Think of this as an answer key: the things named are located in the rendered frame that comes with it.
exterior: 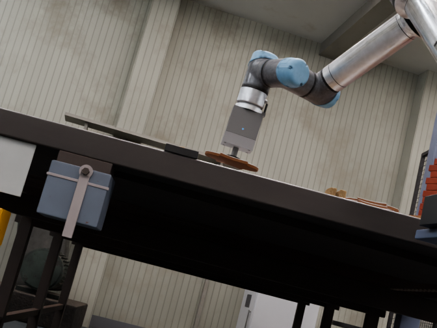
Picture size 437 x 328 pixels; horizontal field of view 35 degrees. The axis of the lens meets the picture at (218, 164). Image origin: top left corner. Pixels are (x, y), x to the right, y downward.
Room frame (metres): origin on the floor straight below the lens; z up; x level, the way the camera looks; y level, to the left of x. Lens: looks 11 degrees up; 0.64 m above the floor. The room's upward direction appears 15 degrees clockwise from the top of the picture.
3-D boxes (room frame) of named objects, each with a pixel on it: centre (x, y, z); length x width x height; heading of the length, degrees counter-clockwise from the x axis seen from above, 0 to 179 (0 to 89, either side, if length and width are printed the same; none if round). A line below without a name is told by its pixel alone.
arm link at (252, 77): (1.78, -0.05, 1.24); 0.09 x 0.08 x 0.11; 37
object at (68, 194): (1.53, 0.29, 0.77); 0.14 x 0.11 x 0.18; 91
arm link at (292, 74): (1.72, -0.12, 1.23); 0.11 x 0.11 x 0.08; 37
